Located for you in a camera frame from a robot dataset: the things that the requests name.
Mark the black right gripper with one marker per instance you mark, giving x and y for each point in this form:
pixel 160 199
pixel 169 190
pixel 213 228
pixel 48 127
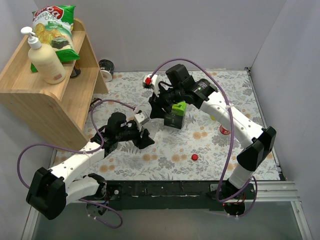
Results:
pixel 158 101

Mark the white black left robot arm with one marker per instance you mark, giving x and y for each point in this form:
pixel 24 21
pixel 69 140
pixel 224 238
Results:
pixel 52 189

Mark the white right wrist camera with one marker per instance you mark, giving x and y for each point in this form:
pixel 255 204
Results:
pixel 151 83

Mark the red label water bottle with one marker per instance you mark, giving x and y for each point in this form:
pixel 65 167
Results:
pixel 225 130

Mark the cassava chips bag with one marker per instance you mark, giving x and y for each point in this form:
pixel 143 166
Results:
pixel 53 26

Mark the cream lotion pump bottle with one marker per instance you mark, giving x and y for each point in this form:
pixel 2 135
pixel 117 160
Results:
pixel 44 58

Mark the black tape roll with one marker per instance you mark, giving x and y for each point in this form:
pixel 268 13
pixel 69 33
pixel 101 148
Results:
pixel 107 69

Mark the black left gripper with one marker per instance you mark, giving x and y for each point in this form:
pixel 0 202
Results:
pixel 141 136

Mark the wooden shelf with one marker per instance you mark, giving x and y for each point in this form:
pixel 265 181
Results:
pixel 57 112

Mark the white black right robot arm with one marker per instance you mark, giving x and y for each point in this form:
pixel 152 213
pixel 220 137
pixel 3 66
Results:
pixel 257 142

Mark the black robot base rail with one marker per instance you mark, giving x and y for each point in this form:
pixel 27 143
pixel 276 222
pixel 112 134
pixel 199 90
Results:
pixel 160 195

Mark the green Gillette razor box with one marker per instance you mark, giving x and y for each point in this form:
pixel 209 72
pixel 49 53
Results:
pixel 175 118

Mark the red bottle cap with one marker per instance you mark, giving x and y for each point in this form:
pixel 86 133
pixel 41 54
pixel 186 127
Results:
pixel 194 157

